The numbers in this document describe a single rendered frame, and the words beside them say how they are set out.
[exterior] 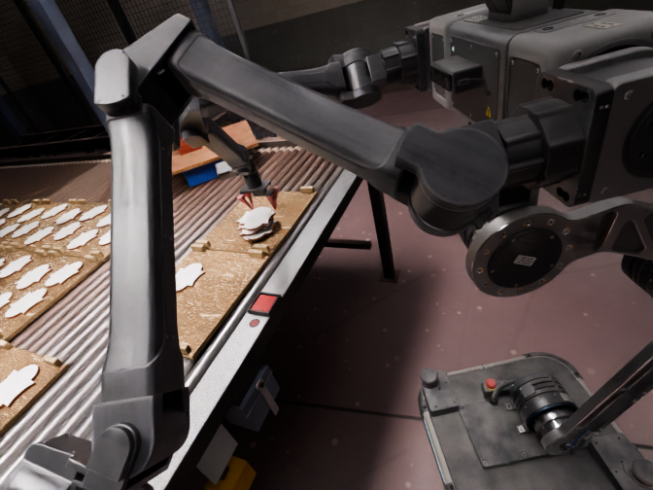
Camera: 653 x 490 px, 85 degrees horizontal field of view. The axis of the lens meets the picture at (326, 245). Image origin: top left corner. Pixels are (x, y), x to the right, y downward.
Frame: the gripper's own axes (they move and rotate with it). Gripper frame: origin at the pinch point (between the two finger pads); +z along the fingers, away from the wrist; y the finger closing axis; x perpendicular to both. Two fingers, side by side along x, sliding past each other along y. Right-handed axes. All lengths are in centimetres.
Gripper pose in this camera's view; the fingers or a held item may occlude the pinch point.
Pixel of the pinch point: (262, 206)
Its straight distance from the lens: 135.7
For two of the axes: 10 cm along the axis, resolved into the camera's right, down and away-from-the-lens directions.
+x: -2.7, 6.4, -7.2
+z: 2.2, 7.7, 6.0
